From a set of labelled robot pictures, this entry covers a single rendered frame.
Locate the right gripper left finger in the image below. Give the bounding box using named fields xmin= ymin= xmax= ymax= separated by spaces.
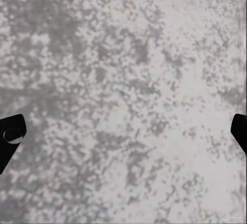
xmin=0 ymin=114 xmax=27 ymax=175

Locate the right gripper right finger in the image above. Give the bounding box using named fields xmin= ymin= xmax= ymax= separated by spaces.
xmin=231 ymin=114 xmax=247 ymax=154

